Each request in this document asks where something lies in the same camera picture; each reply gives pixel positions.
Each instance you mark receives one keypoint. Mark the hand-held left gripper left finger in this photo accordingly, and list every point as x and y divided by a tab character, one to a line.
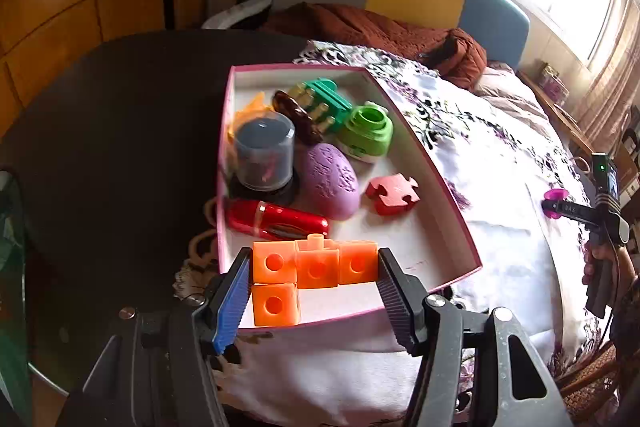
232	302

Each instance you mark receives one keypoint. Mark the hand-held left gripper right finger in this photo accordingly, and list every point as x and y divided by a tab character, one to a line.
395	302

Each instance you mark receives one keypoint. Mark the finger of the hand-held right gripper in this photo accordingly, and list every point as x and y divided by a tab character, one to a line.
575	210

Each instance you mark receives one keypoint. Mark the magenta suction toy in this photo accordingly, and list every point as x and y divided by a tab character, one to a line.
556	196

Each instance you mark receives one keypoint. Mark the pink shallow cardboard box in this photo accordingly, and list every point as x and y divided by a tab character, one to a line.
415	247

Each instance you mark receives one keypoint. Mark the orange linked toy cubes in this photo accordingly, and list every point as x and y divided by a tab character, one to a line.
315	264

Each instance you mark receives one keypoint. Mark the red shiny capsule toy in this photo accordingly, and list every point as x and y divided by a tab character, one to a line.
270	217

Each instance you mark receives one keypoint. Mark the red puzzle piece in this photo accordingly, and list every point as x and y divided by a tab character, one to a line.
392	194

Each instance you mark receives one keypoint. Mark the purple patterned egg toy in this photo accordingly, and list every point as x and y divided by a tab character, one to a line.
330	179

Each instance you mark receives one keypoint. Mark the clear cylinder container black base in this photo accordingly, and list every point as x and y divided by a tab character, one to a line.
262	152

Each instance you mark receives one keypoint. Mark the green round toy white base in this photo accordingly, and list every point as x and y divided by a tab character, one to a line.
365	132

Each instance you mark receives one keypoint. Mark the orange flower-shaped mold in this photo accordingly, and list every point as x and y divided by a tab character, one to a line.
245	112

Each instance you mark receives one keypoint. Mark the brown spiky toy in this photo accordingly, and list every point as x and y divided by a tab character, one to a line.
300	117

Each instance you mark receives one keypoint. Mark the teal green toy cup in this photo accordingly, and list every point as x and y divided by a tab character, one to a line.
325	99

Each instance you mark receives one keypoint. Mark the person's right forearm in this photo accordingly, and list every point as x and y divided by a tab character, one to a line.
627	307

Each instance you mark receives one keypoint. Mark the person's right hand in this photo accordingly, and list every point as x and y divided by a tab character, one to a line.
588	264

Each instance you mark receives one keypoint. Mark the wooden side shelf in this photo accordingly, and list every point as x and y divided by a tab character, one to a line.
560	122

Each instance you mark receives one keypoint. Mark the white floral embroidered tablecloth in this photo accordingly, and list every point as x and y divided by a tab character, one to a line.
500	267

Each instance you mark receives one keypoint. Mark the small pink patterned box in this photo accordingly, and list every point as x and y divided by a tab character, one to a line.
552	84

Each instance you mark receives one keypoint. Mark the beige curtain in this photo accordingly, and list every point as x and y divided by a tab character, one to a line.
610	82

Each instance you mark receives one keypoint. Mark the beige pink quilt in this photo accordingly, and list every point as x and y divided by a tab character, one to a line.
510	92

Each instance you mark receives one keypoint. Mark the brown woven chair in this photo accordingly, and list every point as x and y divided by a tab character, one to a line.
590	382

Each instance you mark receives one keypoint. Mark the brown quilted jacket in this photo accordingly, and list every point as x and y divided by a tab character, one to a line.
360	32

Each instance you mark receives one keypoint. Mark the white chair armrest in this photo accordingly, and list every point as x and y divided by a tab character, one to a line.
235	12

